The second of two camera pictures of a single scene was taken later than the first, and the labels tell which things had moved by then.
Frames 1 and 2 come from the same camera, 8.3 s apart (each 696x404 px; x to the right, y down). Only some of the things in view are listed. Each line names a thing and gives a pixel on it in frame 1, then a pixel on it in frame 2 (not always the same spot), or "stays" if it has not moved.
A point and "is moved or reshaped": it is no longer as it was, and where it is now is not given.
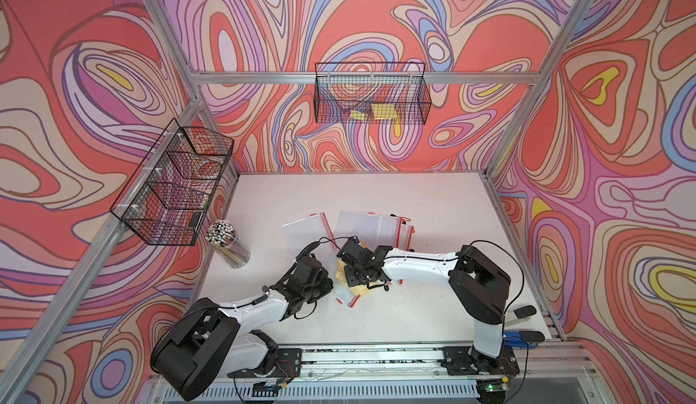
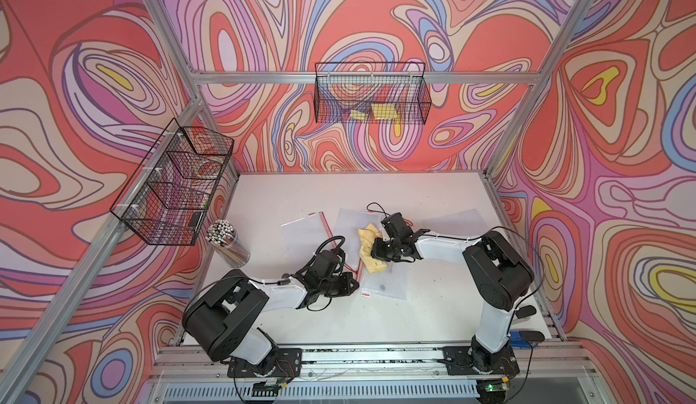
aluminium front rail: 538,362 stays
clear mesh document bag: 304,234 stays
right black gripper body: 354,276 to 387,250
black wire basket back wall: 372,92 stays
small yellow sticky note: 358,115 stays
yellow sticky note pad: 385,110 stays
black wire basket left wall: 167,201 stays
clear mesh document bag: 345,295 to 466,223
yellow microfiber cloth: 343,279 is moved or reshaped
